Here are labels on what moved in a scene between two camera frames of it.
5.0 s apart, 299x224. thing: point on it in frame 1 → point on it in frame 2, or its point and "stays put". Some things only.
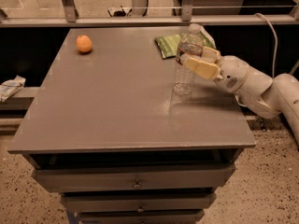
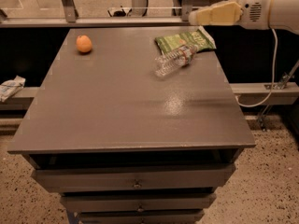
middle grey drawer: (137, 202) stays put
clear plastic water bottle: (185, 81) → (174, 60)
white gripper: (232, 74) → (253, 11)
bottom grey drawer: (141, 217) stays put
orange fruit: (84, 43) stays put
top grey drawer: (135, 178) stays put
